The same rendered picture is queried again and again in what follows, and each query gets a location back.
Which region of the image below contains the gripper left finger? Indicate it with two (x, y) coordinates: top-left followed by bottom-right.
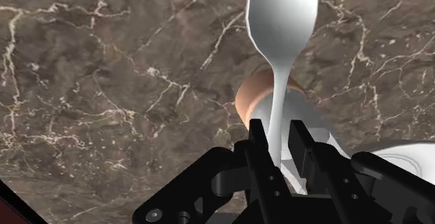
(131, 118), (293, 224)

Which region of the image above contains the white spoon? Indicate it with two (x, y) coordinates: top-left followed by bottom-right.
(245, 0), (319, 169)

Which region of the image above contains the white plate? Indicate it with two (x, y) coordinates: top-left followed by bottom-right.
(353, 140), (435, 186)

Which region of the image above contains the brown cup with white inside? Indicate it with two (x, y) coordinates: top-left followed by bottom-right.
(234, 64), (351, 195)

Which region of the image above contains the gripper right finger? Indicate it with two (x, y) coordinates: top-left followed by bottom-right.
(288, 119), (435, 224)

